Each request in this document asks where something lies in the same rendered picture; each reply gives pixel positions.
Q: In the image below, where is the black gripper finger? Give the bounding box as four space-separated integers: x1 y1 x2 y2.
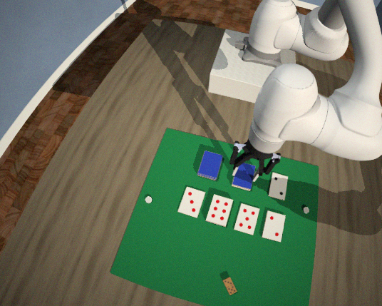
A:
229 141 254 176
253 153 281 182

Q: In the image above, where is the white playing card with red pips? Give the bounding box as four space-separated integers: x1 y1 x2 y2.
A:
206 194 233 226
234 203 259 235
178 187 205 218
262 211 286 242

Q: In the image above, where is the grey card with black dots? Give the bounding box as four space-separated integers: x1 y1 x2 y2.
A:
268 173 288 200

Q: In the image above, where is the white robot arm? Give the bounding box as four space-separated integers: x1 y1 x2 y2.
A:
234 0 382 160

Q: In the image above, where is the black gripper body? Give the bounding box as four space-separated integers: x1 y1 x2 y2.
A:
243 139 273 160

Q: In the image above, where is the blue card stack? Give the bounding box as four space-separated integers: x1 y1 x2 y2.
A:
198 151 223 178

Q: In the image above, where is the green felt mat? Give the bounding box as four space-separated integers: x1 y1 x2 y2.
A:
110 128 319 306

